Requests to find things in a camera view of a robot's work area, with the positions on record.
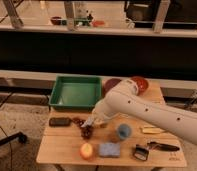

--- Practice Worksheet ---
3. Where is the blue towel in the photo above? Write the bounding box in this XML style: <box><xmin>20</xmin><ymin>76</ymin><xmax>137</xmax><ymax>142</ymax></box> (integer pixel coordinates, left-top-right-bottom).
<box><xmin>81</xmin><ymin>120</ymin><xmax>93</xmax><ymax>128</ymax></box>

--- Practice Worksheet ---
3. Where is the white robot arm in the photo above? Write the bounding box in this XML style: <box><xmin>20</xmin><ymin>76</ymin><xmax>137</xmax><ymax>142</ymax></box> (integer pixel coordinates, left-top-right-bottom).
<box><xmin>83</xmin><ymin>78</ymin><xmax>197</xmax><ymax>145</ymax></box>

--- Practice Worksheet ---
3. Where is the metal cup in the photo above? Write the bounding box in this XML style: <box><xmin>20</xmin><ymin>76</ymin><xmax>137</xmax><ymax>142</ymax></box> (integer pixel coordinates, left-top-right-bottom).
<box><xmin>99</xmin><ymin>123</ymin><xmax>108</xmax><ymax>128</ymax></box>

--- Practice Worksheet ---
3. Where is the blue plastic cup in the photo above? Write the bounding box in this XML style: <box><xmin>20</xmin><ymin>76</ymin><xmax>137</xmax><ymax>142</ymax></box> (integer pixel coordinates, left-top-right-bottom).
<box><xmin>117</xmin><ymin>124</ymin><xmax>132</xmax><ymax>140</ymax></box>

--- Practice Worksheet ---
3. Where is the purple grape bunch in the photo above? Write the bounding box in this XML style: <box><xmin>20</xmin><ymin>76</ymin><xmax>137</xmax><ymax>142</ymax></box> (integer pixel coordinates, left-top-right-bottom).
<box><xmin>72</xmin><ymin>117</ymin><xmax>94</xmax><ymax>140</ymax></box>

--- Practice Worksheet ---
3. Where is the red yellow apple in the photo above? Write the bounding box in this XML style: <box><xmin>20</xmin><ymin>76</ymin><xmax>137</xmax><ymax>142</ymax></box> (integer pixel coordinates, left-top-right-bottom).
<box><xmin>79</xmin><ymin>143</ymin><xmax>94</xmax><ymax>159</ymax></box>

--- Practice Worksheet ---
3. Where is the blue sponge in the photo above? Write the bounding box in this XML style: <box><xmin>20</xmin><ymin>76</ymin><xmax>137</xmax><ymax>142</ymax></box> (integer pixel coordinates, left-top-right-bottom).
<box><xmin>99</xmin><ymin>143</ymin><xmax>120</xmax><ymax>158</ymax></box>

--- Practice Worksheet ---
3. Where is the green plastic tray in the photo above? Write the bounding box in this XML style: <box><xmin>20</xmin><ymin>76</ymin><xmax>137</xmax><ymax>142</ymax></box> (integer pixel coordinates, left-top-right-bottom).
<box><xmin>49</xmin><ymin>76</ymin><xmax>102</xmax><ymax>110</ymax></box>

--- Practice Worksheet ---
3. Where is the black rectangular case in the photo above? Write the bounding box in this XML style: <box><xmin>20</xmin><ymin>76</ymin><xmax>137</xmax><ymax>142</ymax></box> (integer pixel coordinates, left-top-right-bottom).
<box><xmin>49</xmin><ymin>117</ymin><xmax>71</xmax><ymax>127</ymax></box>

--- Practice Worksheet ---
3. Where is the purple bowl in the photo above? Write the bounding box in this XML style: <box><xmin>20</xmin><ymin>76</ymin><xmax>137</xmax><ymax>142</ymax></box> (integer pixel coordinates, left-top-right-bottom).
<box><xmin>103</xmin><ymin>78</ymin><xmax>121</xmax><ymax>94</ymax></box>

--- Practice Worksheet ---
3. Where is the yellow banana toy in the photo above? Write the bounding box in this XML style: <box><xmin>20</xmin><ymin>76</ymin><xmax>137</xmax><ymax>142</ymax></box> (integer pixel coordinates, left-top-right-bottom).
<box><xmin>141</xmin><ymin>126</ymin><xmax>166</xmax><ymax>134</ymax></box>

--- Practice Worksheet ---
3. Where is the black metal peeler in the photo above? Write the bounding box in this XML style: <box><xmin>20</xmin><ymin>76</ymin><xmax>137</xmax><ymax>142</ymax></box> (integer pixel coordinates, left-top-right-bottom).
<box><xmin>132</xmin><ymin>144</ymin><xmax>149</xmax><ymax>161</ymax></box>

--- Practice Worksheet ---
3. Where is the orange bowl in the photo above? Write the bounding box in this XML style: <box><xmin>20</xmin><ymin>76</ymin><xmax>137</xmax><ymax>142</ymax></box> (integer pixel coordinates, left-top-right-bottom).
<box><xmin>132</xmin><ymin>76</ymin><xmax>149</xmax><ymax>94</ymax></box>

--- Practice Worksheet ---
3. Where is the black office chair base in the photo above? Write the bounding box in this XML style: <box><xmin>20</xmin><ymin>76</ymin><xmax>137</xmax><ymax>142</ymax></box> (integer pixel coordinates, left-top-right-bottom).
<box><xmin>0</xmin><ymin>132</ymin><xmax>28</xmax><ymax>146</ymax></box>

